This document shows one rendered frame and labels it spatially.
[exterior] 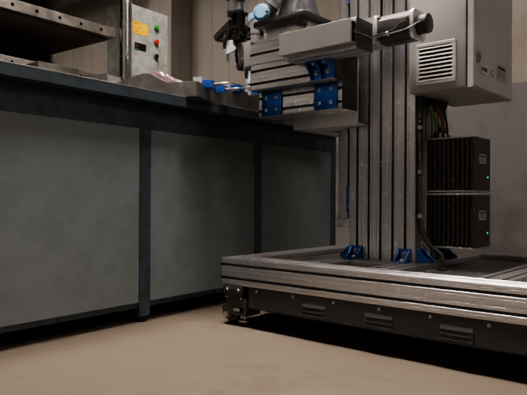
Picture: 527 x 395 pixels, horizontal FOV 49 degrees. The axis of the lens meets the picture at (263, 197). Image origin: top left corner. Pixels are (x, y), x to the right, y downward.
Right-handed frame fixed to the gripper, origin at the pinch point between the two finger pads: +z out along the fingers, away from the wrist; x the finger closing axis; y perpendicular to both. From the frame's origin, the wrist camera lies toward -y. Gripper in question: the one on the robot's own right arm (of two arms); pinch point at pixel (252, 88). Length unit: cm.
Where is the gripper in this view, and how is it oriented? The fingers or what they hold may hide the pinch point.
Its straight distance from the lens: 279.2
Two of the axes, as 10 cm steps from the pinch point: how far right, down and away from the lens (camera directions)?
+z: 0.0, 10.0, 0.0
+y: 7.9, 0.0, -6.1
